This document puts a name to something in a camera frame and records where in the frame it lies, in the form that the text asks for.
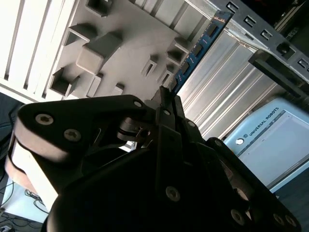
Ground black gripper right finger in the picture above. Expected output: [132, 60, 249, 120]
[172, 95, 304, 232]

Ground blue RAM stick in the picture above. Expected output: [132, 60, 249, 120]
[169, 11, 234, 95]

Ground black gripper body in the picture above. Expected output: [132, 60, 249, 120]
[42, 147, 233, 232]

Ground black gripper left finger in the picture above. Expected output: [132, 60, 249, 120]
[4, 86, 188, 207]

